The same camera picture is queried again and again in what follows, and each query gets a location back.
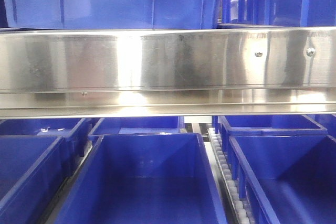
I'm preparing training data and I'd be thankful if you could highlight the stainless steel shelf front rail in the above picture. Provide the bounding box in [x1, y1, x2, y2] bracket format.
[1, 26, 335, 119]

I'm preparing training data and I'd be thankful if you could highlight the blue bin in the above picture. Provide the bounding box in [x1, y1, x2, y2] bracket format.
[1, 118, 88, 140]
[55, 133, 227, 223]
[0, 134, 66, 224]
[88, 116, 185, 142]
[218, 114, 327, 136]
[228, 135, 335, 223]

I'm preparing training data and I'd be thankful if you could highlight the blue bin lower centre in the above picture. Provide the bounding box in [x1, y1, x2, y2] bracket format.
[55, 133, 227, 223]

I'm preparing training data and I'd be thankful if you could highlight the silver bolt on rail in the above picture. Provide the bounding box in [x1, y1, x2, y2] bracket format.
[255, 51, 264, 58]
[306, 47, 316, 57]

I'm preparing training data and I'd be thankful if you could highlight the large blue crate upper centre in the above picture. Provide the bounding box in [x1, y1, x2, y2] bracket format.
[4, 0, 219, 29]

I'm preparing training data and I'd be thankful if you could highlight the blue bin lower left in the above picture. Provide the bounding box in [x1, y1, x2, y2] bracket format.
[0, 134, 66, 224]

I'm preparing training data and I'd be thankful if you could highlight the roller track rail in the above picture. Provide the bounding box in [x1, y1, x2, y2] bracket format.
[206, 124, 255, 223]

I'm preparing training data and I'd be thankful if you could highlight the blue bin lower right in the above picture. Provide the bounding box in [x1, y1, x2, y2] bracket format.
[228, 135, 335, 223]

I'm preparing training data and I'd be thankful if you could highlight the blue bin rear left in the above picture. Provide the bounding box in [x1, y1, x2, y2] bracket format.
[1, 118, 88, 140]

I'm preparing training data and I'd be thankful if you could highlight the blue bin rear centre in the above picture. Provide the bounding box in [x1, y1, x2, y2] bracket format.
[88, 116, 185, 142]

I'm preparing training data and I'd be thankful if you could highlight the blue bin rear right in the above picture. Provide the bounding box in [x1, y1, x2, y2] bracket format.
[218, 114, 327, 136]

